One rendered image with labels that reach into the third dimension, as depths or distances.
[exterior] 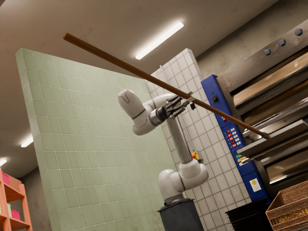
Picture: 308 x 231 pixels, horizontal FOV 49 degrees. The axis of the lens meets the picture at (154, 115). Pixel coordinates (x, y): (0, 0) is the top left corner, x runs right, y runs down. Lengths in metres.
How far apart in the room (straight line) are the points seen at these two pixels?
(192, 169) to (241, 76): 1.22
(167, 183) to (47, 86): 1.28
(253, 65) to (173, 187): 1.46
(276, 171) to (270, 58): 1.03
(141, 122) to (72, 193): 0.93
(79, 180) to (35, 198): 9.63
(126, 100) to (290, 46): 1.83
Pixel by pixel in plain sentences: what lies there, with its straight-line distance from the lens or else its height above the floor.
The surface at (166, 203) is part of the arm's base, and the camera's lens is 2.58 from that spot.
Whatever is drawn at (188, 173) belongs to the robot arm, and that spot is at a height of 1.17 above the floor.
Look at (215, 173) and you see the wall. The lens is 3.48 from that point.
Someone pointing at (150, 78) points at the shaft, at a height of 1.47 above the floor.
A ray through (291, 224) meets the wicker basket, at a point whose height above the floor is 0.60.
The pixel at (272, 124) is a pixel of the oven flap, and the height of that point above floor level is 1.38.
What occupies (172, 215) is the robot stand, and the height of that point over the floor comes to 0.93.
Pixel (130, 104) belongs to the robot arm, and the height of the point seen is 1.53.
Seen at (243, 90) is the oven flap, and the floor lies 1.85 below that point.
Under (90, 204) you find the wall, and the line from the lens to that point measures 2.71.
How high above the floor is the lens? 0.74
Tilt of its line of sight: 21 degrees up
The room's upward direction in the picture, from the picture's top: 20 degrees counter-clockwise
